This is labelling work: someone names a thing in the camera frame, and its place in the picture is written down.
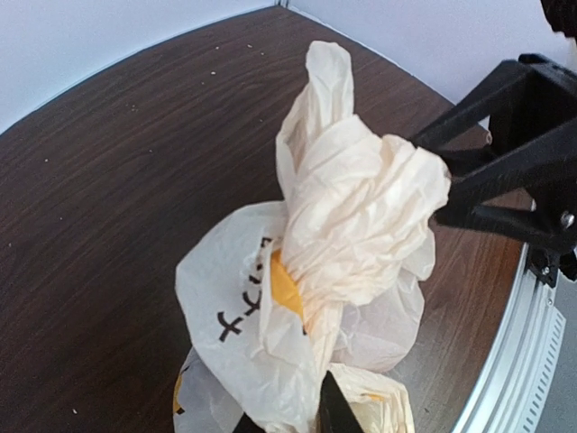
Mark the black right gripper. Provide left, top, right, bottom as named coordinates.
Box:
left=409, top=53, right=576, bottom=287

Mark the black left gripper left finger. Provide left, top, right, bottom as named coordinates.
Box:
left=233, top=413, right=258, bottom=433

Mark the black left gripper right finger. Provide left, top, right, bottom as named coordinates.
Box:
left=319, top=372, right=363, bottom=433

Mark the beige plastic bag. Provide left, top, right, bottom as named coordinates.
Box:
left=173, top=41, right=451, bottom=432

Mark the front aluminium rail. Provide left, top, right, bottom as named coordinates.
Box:
left=453, top=245, right=566, bottom=433

